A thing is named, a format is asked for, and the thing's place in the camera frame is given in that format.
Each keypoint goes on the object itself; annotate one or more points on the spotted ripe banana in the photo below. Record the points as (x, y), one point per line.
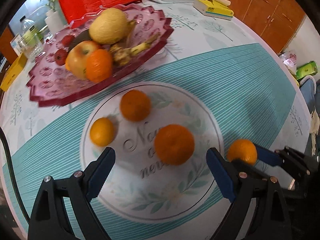
(122, 53)

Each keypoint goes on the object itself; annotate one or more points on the white printed round plate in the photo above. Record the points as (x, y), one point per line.
(140, 187)

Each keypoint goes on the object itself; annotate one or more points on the white squeeze bottle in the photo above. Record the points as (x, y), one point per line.
(54, 22)

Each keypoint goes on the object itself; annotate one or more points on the yellow pear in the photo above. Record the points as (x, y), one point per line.
(109, 27)

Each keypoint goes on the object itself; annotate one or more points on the clear plastic bottle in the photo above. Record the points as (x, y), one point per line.
(30, 31)

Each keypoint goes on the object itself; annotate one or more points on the large orange mandarin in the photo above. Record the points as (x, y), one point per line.
(99, 66)

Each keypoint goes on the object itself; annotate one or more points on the teal patterned tablecloth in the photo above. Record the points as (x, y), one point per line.
(214, 82)

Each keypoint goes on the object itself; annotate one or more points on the dark avocado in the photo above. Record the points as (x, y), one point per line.
(83, 36)

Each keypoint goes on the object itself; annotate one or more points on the small orange kumquat front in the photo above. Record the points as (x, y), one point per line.
(243, 150)

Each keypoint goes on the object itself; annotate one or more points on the clear drinking glass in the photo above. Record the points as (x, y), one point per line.
(31, 47)

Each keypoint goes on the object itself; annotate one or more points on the pink glass fruit bowl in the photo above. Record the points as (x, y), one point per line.
(53, 85)

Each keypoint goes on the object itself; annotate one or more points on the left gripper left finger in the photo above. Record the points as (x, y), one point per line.
(49, 219)

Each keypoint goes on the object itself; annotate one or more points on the small yellow-orange mandarin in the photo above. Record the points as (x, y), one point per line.
(102, 132)

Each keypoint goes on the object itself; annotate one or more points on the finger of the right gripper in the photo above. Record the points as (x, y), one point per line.
(296, 164)
(251, 171)

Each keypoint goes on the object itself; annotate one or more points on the red apple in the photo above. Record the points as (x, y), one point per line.
(77, 58)

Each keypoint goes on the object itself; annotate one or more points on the small mandarin plate top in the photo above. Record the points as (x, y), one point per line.
(135, 105)

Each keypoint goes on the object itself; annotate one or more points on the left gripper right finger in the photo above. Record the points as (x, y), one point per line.
(270, 211)

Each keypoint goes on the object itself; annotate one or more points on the yellow tissue pack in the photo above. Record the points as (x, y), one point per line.
(214, 8)

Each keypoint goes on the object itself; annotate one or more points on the wooden cabinet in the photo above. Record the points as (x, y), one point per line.
(275, 21)

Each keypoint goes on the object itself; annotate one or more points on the yellow cardboard box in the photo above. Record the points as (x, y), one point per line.
(14, 70)

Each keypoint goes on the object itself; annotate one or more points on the small white carton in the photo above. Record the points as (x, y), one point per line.
(15, 44)

